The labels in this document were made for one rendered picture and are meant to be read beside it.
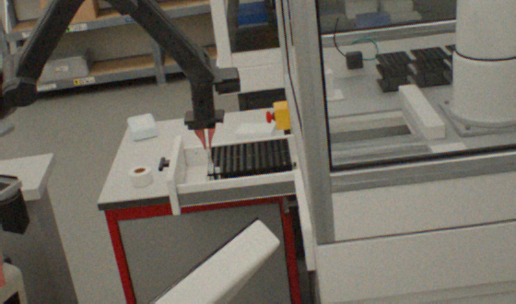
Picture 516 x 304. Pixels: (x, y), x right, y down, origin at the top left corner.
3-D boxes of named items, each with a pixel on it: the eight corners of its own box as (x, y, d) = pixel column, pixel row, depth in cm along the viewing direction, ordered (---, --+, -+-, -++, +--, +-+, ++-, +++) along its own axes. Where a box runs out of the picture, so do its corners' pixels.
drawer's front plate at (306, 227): (308, 272, 145) (303, 228, 141) (297, 207, 172) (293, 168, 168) (315, 271, 145) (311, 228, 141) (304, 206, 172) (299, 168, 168)
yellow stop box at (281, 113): (275, 131, 214) (272, 110, 211) (274, 122, 221) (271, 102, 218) (290, 129, 214) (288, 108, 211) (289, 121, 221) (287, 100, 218)
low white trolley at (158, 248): (145, 395, 229) (97, 203, 200) (162, 289, 287) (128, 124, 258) (312, 378, 228) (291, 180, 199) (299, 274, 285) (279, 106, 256)
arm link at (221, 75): (191, 51, 168) (196, 78, 164) (236, 44, 170) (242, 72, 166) (192, 78, 178) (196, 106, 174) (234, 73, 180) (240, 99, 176)
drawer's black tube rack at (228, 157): (210, 195, 179) (206, 174, 177) (213, 167, 196) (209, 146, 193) (294, 186, 179) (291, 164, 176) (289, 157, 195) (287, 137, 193)
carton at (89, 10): (45, 28, 532) (37, -7, 521) (52, 19, 561) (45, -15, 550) (96, 20, 533) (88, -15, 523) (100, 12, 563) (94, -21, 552)
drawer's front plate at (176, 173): (173, 216, 175) (166, 179, 171) (181, 168, 202) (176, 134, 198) (180, 216, 175) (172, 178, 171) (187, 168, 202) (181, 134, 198)
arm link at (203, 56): (95, -40, 137) (99, 0, 132) (119, -52, 136) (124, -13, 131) (193, 62, 173) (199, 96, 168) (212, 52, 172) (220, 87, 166)
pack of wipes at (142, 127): (158, 136, 243) (157, 124, 241) (133, 142, 241) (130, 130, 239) (154, 122, 256) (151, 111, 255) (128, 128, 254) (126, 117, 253)
